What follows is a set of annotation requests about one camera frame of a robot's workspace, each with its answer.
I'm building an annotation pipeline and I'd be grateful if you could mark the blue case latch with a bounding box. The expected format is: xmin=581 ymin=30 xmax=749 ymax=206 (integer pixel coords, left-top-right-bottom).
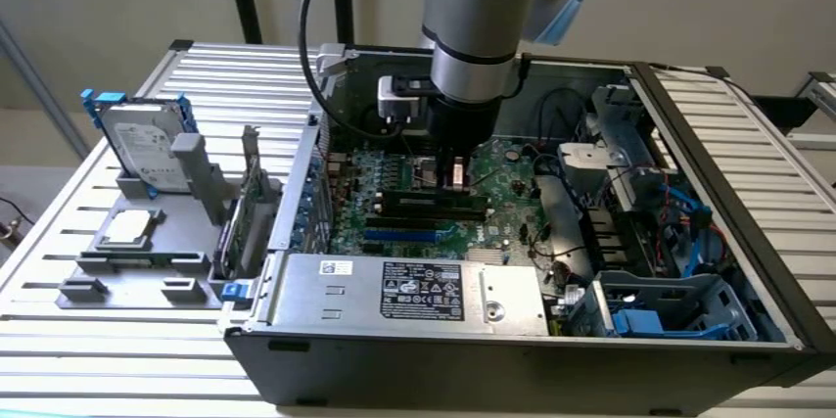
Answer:
xmin=221 ymin=279 xmax=253 ymax=302

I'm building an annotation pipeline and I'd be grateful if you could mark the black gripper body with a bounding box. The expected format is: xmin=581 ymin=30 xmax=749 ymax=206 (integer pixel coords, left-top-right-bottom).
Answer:
xmin=426 ymin=93 xmax=504 ymax=154

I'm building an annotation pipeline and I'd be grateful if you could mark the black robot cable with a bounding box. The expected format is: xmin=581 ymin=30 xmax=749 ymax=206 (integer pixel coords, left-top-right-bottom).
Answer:
xmin=297 ymin=0 xmax=401 ymax=139

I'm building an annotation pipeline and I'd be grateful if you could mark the grey parts rack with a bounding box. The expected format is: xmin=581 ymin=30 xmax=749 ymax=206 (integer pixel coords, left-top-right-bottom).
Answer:
xmin=54 ymin=131 xmax=284 ymax=311

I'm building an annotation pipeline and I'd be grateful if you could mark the grey case latch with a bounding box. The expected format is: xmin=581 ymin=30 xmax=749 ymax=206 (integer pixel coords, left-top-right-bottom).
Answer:
xmin=314 ymin=42 xmax=361 ymax=79

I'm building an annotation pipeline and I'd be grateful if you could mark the CPU socket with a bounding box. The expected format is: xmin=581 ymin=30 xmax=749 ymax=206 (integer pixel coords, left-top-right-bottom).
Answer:
xmin=408 ymin=153 xmax=445 ymax=190

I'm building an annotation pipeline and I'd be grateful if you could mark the blue expansion slot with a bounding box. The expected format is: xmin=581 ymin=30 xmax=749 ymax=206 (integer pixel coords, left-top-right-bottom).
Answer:
xmin=361 ymin=224 xmax=460 ymax=245

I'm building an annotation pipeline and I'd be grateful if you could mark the silver CPU chip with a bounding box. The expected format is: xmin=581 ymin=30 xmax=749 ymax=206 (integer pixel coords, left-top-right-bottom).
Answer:
xmin=105 ymin=209 xmax=161 ymax=244

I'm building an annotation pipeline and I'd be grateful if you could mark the black fan shroud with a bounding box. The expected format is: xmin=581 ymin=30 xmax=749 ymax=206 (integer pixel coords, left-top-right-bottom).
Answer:
xmin=578 ymin=201 xmax=662 ymax=278

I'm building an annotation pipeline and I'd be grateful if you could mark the blue wire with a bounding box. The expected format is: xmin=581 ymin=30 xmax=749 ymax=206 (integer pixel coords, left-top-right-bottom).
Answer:
xmin=657 ymin=181 xmax=714 ymax=246

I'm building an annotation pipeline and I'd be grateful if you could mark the black RAM slot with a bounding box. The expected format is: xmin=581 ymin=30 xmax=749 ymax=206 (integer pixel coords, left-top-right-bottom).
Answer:
xmin=376 ymin=206 xmax=488 ymax=224

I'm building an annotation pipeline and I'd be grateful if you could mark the black open PC case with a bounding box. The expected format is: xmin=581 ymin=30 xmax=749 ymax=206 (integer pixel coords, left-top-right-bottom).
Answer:
xmin=220 ymin=43 xmax=836 ymax=407

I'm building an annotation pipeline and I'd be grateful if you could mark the grey blue disk bay cage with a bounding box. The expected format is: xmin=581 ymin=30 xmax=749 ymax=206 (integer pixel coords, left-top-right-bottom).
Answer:
xmin=565 ymin=268 xmax=764 ymax=343

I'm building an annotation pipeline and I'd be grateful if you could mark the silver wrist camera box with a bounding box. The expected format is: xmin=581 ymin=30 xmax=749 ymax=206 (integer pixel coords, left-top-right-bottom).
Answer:
xmin=376 ymin=75 xmax=433 ymax=134

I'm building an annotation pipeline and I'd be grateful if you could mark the thin black cable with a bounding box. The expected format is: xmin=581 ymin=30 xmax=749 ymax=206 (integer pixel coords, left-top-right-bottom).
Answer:
xmin=645 ymin=61 xmax=762 ymax=109

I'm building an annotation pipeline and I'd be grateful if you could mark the green graphics card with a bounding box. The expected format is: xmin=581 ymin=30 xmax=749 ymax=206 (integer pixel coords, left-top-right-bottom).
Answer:
xmin=209 ymin=124 xmax=276 ymax=283

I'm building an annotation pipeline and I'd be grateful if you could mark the silver power supply unit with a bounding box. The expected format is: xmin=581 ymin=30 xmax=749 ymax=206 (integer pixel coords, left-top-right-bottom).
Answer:
xmin=264 ymin=253 xmax=550 ymax=339

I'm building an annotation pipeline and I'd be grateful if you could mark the green motherboard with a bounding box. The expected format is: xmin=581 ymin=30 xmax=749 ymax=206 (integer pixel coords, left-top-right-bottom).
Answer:
xmin=310 ymin=134 xmax=580 ymax=287

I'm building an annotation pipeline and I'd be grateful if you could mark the metal disk bay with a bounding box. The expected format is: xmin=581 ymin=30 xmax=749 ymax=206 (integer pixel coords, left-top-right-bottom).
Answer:
xmin=582 ymin=83 xmax=681 ymax=184

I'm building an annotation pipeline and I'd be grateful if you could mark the red wire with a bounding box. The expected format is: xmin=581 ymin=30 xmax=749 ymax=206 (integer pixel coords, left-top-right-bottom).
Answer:
xmin=656 ymin=182 xmax=732 ymax=277

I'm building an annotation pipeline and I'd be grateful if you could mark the silver hard disk blue frame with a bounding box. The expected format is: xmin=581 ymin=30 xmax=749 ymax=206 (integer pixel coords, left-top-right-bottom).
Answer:
xmin=80 ymin=88 xmax=200 ymax=200

